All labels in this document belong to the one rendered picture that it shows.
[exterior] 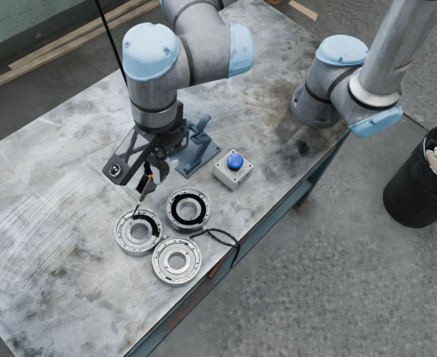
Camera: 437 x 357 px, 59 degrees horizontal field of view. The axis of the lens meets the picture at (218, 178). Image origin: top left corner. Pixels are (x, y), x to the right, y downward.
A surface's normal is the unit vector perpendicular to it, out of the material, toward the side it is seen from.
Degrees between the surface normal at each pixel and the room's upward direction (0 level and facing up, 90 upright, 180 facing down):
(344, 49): 7
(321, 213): 0
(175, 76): 66
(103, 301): 0
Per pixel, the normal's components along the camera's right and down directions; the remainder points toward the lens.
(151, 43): 0.10, -0.49
